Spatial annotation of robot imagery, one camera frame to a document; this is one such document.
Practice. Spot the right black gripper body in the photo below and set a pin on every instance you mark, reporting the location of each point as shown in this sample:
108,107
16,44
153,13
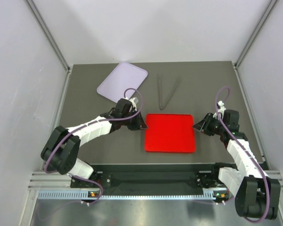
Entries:
214,126

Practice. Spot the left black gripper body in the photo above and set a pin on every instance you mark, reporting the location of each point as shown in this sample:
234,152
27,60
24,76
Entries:
132,123

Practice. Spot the red box lid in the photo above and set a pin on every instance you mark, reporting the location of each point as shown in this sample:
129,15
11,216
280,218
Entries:
169,133

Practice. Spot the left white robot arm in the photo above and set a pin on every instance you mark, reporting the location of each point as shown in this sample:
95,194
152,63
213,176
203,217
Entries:
60,153

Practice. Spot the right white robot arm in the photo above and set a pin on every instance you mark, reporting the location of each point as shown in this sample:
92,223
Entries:
256,194

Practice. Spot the lavender plastic tray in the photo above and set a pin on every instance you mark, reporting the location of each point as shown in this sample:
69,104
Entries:
125,75

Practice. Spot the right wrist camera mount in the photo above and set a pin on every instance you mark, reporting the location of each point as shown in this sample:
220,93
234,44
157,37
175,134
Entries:
220,109

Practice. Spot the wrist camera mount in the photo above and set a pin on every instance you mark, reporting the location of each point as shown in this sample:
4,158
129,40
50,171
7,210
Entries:
220,109
134,101

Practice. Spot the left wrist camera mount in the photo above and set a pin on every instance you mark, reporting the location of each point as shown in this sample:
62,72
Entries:
134,101

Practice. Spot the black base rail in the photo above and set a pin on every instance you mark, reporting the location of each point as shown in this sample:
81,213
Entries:
156,178

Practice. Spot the grey slotted cable duct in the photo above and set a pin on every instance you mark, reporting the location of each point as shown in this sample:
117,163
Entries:
88,195

